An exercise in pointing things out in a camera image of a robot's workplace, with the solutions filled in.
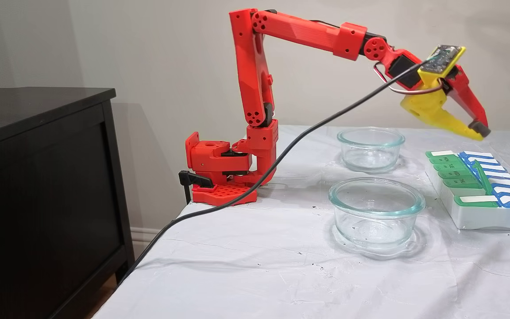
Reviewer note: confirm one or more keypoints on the glass bowl with green balls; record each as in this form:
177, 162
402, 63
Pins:
410, 208

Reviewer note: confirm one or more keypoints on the black wooden cabinet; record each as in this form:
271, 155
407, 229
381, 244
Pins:
38, 199

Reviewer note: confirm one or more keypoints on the black table clamp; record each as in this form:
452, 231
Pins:
195, 179

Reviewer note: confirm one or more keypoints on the white table cover sheet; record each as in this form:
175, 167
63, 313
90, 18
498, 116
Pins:
259, 274

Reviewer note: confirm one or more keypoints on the yellow camera board mount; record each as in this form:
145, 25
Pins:
441, 62

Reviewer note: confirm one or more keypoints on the glass bowl with red balls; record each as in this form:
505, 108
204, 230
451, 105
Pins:
370, 155

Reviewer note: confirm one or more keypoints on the white wall baseboard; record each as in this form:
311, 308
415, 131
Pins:
142, 237

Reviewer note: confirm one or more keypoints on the weekly pill organizer box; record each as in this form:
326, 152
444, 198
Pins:
481, 217

